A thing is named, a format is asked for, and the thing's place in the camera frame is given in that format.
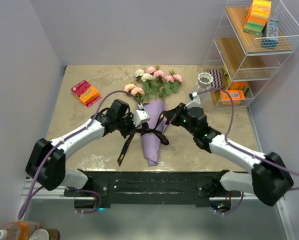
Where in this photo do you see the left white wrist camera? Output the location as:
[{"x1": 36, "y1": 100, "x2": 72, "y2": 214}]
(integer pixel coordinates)
[{"x1": 133, "y1": 109, "x2": 150, "y2": 127}]

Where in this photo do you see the metal tin can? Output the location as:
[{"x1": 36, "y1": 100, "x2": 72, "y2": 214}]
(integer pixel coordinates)
[{"x1": 29, "y1": 228, "x2": 61, "y2": 240}]

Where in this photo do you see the white ribbed vase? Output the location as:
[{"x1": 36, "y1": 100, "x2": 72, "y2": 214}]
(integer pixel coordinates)
[{"x1": 193, "y1": 72, "x2": 214, "y2": 107}]

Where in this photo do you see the purple wrapping paper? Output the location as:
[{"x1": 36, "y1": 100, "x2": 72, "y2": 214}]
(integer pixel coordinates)
[{"x1": 141, "y1": 100, "x2": 165, "y2": 167}]

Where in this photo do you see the aluminium rail frame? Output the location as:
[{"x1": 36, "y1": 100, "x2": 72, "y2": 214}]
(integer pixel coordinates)
[{"x1": 21, "y1": 179, "x2": 295, "y2": 240}]

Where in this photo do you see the pink white flower bunch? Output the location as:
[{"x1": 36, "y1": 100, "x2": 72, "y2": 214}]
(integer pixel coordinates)
[{"x1": 124, "y1": 65, "x2": 183, "y2": 104}]

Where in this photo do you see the orange box on shelf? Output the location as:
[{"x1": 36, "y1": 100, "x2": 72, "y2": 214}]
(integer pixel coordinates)
[{"x1": 220, "y1": 89, "x2": 246, "y2": 106}]

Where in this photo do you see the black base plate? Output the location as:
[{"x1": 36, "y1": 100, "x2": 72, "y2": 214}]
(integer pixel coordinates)
[{"x1": 64, "y1": 170, "x2": 241, "y2": 209}]

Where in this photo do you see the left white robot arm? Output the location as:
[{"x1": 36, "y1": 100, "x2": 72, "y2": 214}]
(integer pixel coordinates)
[{"x1": 25, "y1": 99, "x2": 135, "y2": 196}]

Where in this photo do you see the colourful sponge pack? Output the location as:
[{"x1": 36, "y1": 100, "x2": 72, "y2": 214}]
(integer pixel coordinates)
[{"x1": 243, "y1": 0, "x2": 272, "y2": 36}]

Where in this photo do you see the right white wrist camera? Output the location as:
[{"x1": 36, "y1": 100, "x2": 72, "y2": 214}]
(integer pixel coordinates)
[{"x1": 186, "y1": 92, "x2": 201, "y2": 109}]

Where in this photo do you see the pink orange snack box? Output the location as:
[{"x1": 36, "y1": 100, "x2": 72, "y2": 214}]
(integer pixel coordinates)
[{"x1": 71, "y1": 79, "x2": 102, "y2": 108}]

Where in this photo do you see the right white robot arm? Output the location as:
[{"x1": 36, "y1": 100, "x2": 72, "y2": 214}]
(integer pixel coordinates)
[{"x1": 162, "y1": 103, "x2": 294, "y2": 206}]

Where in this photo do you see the black gold-lettered ribbon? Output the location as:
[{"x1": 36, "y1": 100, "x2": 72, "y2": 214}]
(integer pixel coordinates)
[{"x1": 117, "y1": 110, "x2": 169, "y2": 166}]

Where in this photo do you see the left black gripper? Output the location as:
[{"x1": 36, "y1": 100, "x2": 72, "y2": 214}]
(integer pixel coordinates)
[{"x1": 116, "y1": 111, "x2": 140, "y2": 139}]

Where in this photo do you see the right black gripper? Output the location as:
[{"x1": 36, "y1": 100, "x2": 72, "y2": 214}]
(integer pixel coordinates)
[{"x1": 163, "y1": 103, "x2": 197, "y2": 137}]

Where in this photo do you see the orange juice bottle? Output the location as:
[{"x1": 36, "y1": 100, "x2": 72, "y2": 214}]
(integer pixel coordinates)
[{"x1": 0, "y1": 221, "x2": 43, "y2": 240}]

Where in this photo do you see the orange green sponge pack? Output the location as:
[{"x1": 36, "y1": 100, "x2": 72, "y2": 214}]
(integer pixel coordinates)
[{"x1": 229, "y1": 81, "x2": 249, "y2": 94}]

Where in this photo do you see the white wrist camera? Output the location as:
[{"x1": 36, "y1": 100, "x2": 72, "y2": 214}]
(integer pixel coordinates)
[
  {"x1": 186, "y1": 92, "x2": 201, "y2": 109},
  {"x1": 133, "y1": 109, "x2": 150, "y2": 127}
]

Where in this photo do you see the white wire shelf rack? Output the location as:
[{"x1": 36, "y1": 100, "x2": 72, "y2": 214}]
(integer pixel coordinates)
[{"x1": 204, "y1": 0, "x2": 299, "y2": 108}]

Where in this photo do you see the blue white tall box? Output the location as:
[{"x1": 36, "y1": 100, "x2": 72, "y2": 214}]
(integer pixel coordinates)
[{"x1": 261, "y1": 11, "x2": 280, "y2": 50}]

